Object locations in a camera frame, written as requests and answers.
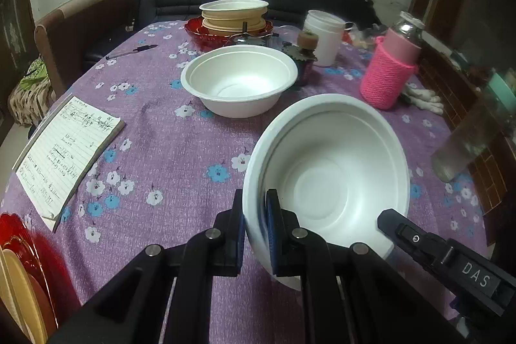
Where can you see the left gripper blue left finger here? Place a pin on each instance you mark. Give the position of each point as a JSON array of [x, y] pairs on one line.
[[230, 245]]

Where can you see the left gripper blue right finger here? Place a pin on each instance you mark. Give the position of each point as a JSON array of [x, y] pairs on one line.
[[282, 245]]

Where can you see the white paper bowl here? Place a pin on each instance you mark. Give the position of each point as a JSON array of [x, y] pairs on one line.
[[239, 81], [337, 164]]

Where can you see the large red plate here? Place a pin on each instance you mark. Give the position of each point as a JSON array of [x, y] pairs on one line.
[[44, 263]]

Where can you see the red plate with gold rim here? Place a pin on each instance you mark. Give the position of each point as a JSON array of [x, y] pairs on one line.
[[24, 290]]

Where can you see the beige plastic bowl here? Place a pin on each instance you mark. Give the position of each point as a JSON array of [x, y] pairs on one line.
[[25, 300]]

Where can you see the stack of bowls on red plate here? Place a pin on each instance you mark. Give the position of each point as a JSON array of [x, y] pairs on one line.
[[225, 22]]

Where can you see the purple floral tablecloth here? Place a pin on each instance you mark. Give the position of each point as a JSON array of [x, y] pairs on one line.
[[175, 165]]

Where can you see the white work gloves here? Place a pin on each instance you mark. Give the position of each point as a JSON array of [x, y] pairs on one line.
[[422, 98]]

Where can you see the open notebook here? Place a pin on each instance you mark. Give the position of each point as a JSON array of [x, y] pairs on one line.
[[61, 151]]

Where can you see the black pen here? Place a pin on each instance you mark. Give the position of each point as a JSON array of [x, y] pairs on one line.
[[142, 48]]

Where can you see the bottle with pink knit sleeve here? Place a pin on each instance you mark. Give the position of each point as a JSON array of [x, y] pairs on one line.
[[393, 62]]

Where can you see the white plastic jar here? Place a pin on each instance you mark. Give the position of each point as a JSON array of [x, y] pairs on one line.
[[330, 30]]

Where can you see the brown armchair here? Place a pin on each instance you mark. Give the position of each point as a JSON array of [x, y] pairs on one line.
[[65, 34]]

